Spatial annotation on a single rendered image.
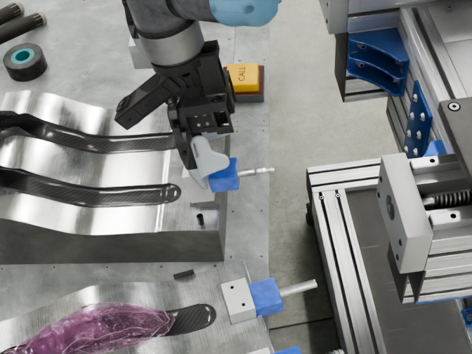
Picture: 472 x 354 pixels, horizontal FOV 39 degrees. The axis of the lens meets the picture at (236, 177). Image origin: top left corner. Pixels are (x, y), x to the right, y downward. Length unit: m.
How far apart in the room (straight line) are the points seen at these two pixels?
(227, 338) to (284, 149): 1.37
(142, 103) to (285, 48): 1.73
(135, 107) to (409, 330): 0.99
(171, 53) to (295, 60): 1.74
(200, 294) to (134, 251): 0.14
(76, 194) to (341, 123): 1.39
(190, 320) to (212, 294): 0.05
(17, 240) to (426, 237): 0.60
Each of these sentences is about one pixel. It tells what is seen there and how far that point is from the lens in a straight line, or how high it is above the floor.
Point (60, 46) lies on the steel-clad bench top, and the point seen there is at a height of 0.80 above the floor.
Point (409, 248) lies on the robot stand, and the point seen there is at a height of 0.97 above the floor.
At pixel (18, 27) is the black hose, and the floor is 0.84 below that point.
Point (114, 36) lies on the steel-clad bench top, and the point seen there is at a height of 0.80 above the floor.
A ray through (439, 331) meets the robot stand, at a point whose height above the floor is 0.21.
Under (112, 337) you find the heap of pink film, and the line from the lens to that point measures 0.90.
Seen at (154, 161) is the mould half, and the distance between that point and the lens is 1.07.
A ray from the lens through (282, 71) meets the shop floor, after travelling 2.49.
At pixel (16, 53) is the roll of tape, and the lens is 1.43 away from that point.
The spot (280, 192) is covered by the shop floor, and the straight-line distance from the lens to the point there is 2.11.
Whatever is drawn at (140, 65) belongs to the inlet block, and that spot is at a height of 0.91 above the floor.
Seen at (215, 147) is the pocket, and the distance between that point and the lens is 1.10.
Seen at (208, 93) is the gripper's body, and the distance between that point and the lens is 0.86.
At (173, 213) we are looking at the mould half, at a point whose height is 0.89.
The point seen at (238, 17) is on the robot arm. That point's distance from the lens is 0.71.
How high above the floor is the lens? 1.69
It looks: 52 degrees down
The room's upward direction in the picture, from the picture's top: 8 degrees counter-clockwise
